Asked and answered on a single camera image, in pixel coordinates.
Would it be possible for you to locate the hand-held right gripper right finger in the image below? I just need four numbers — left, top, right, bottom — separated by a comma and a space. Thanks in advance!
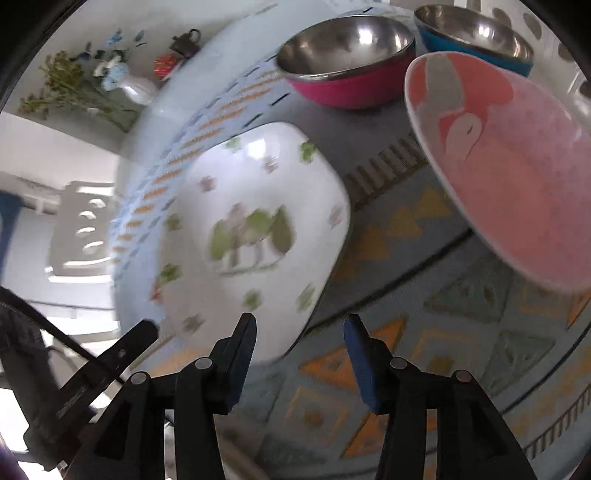
344, 314, 541, 480

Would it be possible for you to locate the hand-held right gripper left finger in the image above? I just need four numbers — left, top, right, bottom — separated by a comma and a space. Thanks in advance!
65, 313, 257, 480

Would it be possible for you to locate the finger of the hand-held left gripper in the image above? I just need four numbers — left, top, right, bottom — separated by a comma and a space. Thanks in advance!
23, 319, 160, 469

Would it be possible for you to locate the white floral square plate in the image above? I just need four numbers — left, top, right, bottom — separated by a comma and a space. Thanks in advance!
154, 121, 352, 365

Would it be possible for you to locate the blue steel bowl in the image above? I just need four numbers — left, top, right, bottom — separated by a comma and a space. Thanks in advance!
413, 4, 535, 78

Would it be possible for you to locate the blue patterned tablecloth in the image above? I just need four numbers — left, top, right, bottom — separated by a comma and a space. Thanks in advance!
111, 0, 591, 480

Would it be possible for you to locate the blue panel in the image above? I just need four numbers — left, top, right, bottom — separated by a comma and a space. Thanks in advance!
0, 191, 21, 278

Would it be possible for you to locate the white plastic chair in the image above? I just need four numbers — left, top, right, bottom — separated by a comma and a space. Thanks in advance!
44, 181, 118, 283
480, 0, 578, 63

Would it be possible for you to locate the white ceramic vase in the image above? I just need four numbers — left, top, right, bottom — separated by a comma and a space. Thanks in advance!
117, 76, 160, 106

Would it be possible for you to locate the blue white flower bunch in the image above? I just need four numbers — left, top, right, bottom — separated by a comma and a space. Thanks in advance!
85, 28, 148, 90

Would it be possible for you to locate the red patterned cup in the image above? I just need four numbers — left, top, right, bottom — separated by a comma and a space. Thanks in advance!
152, 53, 181, 79

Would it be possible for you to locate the black cable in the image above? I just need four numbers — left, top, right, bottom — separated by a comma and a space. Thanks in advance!
0, 287, 127, 385

